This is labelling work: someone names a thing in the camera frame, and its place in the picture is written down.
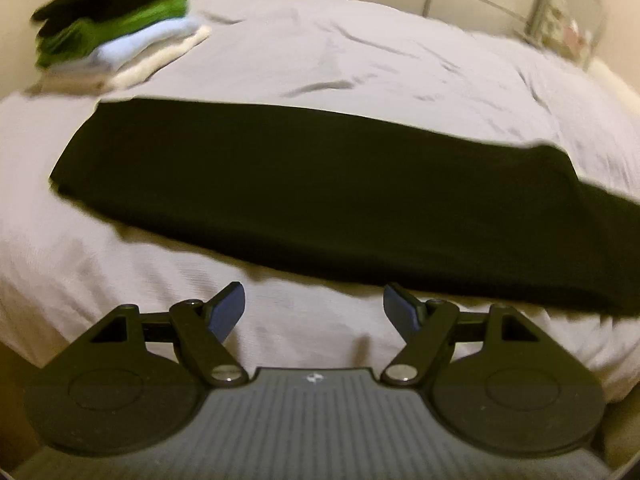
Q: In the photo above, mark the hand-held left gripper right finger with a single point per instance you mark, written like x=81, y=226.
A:
x=400, y=308

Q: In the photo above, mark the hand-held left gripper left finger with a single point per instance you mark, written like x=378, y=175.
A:
x=227, y=310

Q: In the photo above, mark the black pants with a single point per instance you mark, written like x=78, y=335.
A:
x=325, y=195

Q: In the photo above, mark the folded cream garment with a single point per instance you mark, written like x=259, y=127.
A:
x=150, y=65

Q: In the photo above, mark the bed with pale sheet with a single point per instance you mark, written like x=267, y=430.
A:
x=350, y=50

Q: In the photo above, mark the folded light blue garment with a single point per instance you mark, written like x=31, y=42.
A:
x=145, y=42

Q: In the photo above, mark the folded green garment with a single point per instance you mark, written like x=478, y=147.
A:
x=115, y=25

